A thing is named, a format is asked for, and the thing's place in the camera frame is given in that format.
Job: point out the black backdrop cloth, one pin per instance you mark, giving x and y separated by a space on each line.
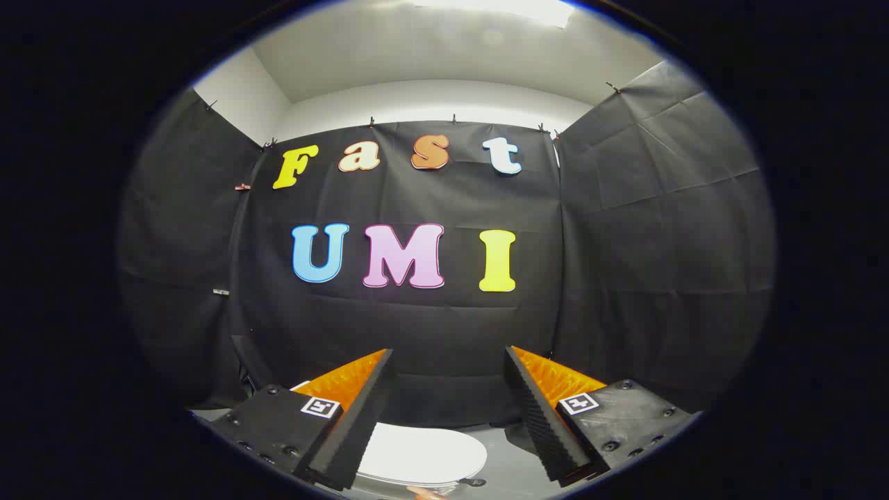
430 326

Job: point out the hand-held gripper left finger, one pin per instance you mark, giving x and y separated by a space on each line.
351 430

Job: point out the white toilet lid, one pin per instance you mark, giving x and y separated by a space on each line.
424 451

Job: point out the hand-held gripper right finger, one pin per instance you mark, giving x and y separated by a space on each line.
549 430

